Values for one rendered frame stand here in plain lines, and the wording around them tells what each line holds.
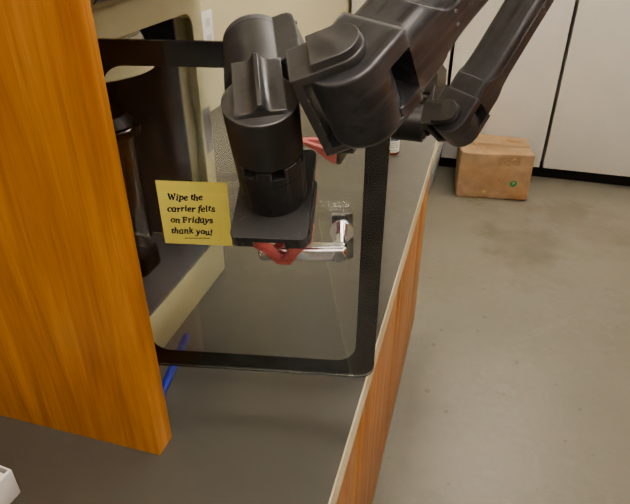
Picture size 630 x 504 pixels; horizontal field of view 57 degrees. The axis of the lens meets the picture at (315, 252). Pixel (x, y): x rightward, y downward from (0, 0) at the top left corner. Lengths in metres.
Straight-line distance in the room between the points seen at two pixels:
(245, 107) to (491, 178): 3.11
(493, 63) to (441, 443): 1.38
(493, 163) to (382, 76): 3.05
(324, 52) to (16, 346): 0.50
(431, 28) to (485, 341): 2.04
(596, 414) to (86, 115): 2.00
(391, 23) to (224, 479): 0.51
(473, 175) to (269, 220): 3.02
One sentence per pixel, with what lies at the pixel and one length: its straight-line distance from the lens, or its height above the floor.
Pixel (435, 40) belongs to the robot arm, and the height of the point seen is 1.41.
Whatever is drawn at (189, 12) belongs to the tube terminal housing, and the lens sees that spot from 0.86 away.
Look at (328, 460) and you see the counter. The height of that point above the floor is 0.94.
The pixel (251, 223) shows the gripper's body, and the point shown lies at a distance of 0.49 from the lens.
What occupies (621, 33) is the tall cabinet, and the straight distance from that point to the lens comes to 3.70.
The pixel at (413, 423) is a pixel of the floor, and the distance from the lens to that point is 2.05.
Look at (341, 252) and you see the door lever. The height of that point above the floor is 1.21.
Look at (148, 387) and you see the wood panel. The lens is 0.67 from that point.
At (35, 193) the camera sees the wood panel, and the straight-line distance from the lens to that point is 0.59.
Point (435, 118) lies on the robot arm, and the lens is 0.87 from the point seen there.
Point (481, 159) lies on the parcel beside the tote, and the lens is 3.44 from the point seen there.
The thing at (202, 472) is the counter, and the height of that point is 0.94.
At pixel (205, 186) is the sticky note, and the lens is 0.62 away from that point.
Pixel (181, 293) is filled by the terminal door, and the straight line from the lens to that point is 0.70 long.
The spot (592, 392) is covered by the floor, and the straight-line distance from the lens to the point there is 2.34.
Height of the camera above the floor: 1.50
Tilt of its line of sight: 31 degrees down
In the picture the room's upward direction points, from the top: straight up
